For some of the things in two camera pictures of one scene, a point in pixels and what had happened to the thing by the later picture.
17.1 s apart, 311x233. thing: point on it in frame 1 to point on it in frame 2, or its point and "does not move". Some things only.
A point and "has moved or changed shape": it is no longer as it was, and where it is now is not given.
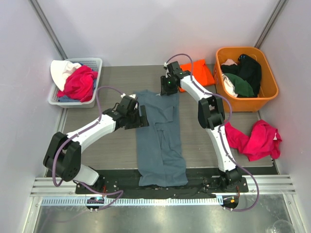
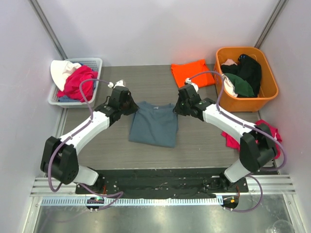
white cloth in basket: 60,70 does not move
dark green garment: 242,87 does not move
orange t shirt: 200,72 does not move
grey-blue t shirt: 160,160 has moved or changed shape
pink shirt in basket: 78,84 does not move
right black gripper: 167,90 to 178,108
